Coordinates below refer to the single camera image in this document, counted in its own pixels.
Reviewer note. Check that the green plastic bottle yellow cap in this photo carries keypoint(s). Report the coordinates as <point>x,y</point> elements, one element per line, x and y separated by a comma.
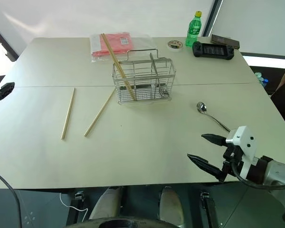
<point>193,29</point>

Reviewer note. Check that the dark brown oblong box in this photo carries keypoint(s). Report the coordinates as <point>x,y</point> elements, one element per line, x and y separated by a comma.
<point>225,41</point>

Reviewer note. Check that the dark rounded robot body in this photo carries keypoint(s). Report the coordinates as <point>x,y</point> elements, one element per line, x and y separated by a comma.
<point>123,223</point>

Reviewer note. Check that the black handheld game console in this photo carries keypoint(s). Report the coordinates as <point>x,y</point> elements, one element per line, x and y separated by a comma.
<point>213,50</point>

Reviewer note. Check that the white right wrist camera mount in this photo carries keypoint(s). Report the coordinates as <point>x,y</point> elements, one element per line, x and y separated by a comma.
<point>245,140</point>

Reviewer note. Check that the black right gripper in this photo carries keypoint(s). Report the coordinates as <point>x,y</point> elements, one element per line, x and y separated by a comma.
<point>233,156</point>

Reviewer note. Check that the blue-capped water bottles pack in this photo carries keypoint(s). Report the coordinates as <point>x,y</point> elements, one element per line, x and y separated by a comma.
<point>261,79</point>

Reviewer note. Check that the pink cloth in plastic bag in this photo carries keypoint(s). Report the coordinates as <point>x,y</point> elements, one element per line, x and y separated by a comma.
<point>114,45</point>

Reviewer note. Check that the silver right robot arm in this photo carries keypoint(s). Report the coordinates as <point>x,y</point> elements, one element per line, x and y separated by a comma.
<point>278,172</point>

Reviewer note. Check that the wooden chopstick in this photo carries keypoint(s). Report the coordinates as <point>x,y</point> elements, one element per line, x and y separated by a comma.
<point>116,59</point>
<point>110,53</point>
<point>99,114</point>
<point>68,114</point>

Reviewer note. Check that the black table leg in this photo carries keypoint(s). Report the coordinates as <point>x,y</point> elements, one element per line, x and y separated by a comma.
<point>209,209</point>
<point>76,206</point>

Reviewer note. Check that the small round tape roll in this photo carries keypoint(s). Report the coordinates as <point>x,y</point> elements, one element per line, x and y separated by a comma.
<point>174,44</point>

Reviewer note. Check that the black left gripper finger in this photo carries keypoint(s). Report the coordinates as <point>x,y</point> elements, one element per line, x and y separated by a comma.
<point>6,90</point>

